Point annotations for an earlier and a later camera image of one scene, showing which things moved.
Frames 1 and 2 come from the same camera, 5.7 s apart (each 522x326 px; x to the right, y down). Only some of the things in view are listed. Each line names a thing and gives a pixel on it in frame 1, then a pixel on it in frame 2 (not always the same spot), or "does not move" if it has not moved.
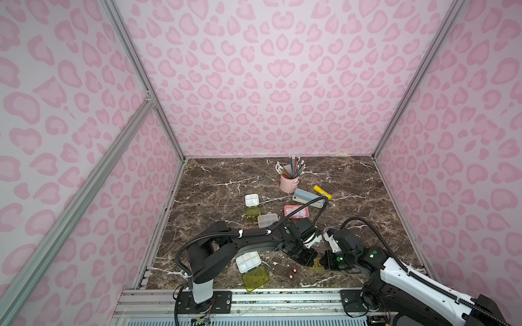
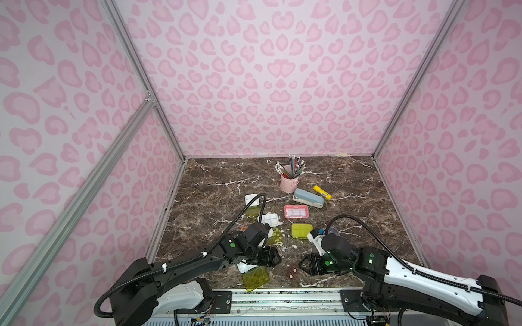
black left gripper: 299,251 → 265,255
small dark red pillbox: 293,272 does not move
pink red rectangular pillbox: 302,213 does not move
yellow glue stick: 322,192 does not move
